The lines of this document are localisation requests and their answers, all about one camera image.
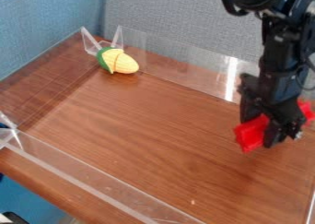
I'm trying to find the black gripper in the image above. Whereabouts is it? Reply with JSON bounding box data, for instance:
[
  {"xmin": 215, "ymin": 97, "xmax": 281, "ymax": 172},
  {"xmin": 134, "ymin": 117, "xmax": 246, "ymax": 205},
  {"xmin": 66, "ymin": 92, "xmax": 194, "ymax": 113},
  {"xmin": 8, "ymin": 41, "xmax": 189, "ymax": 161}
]
[{"xmin": 238, "ymin": 73, "xmax": 307, "ymax": 148}]

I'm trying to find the red plastic block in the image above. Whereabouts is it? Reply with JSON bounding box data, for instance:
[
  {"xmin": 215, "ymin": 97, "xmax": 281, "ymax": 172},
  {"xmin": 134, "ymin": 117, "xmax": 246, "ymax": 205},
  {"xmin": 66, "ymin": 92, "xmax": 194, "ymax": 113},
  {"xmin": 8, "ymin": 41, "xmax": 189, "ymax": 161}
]
[{"xmin": 234, "ymin": 100, "xmax": 315, "ymax": 152}]

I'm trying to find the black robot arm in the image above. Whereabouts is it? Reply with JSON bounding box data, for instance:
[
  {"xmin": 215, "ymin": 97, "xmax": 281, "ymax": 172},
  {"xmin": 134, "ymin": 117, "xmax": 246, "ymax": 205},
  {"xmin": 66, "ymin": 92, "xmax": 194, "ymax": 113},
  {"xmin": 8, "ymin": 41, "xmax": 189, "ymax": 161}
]
[{"xmin": 222, "ymin": 0, "xmax": 315, "ymax": 147}]

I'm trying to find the clear acrylic back barrier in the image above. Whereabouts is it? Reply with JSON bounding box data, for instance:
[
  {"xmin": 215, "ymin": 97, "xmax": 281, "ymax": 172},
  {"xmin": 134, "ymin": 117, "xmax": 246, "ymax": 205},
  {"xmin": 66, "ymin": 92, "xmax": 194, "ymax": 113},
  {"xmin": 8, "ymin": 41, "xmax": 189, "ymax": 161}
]
[{"xmin": 80, "ymin": 26, "xmax": 259, "ymax": 103}]

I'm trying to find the clear acrylic barrier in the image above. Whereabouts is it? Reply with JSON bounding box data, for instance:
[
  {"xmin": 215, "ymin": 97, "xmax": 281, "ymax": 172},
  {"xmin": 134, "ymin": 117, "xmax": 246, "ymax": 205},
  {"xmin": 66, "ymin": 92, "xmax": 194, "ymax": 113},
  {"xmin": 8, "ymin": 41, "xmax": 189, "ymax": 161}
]
[
  {"xmin": 80, "ymin": 26, "xmax": 259, "ymax": 103},
  {"xmin": 0, "ymin": 111, "xmax": 206, "ymax": 224}
]

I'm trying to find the yellow toy corn cob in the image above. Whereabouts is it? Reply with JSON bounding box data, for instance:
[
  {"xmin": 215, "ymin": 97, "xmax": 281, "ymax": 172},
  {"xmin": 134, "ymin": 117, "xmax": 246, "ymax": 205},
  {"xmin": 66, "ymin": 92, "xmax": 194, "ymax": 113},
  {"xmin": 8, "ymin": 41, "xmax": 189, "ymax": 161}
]
[{"xmin": 96, "ymin": 47, "xmax": 139, "ymax": 74}]

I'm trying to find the clear acrylic front barrier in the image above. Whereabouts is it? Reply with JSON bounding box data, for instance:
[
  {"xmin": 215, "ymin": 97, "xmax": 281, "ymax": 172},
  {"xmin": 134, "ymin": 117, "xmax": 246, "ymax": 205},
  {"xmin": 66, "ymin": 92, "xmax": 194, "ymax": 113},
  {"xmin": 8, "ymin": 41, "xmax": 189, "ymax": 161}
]
[{"xmin": 0, "ymin": 111, "xmax": 206, "ymax": 224}]

